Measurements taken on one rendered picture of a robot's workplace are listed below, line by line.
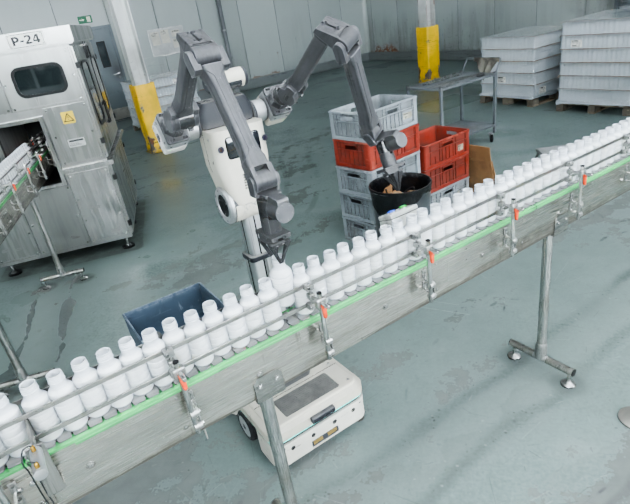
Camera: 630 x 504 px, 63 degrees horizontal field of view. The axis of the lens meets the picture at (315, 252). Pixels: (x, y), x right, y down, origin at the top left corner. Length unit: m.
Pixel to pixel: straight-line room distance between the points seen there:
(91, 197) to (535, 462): 4.12
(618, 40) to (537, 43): 1.21
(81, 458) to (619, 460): 2.06
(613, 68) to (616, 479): 6.07
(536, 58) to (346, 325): 7.20
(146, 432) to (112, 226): 3.81
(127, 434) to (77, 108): 3.78
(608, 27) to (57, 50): 6.27
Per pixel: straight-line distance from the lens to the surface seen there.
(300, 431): 2.39
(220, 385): 1.53
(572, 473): 2.52
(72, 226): 5.22
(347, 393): 2.46
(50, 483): 1.46
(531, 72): 8.55
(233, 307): 1.47
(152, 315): 2.06
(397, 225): 1.77
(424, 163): 4.52
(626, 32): 7.74
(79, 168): 5.01
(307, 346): 1.64
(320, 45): 1.80
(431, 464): 2.47
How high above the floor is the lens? 1.87
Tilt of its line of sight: 26 degrees down
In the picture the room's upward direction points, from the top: 9 degrees counter-clockwise
